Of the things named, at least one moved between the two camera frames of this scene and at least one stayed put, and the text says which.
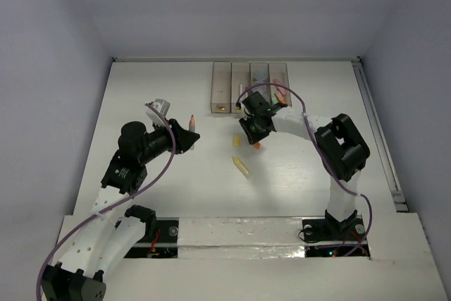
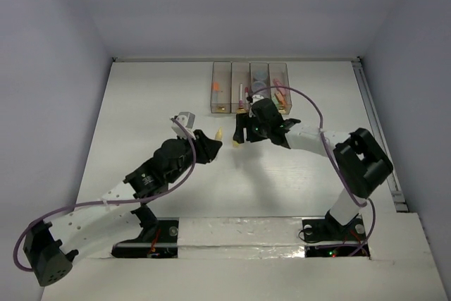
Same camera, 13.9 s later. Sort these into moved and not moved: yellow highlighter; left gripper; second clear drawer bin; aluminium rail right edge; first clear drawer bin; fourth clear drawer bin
Moved: left gripper; yellow highlighter
Not moved: second clear drawer bin; first clear drawer bin; aluminium rail right edge; fourth clear drawer bin
